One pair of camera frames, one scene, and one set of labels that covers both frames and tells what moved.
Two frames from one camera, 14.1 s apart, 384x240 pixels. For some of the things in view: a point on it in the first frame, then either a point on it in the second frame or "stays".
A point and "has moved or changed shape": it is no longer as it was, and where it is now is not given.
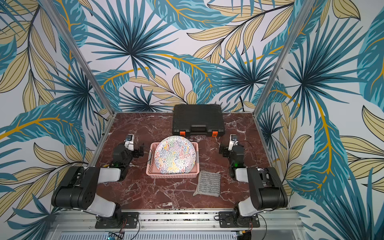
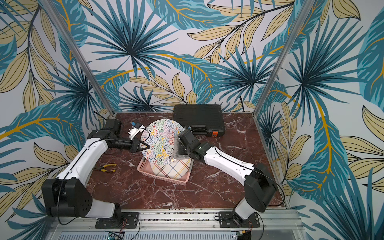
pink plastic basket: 153,172 to 144,167
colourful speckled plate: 175,154 has moved or changed shape
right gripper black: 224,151 to 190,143
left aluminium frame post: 51,10 stays
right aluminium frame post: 301,16 stays
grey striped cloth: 209,184 to 176,155
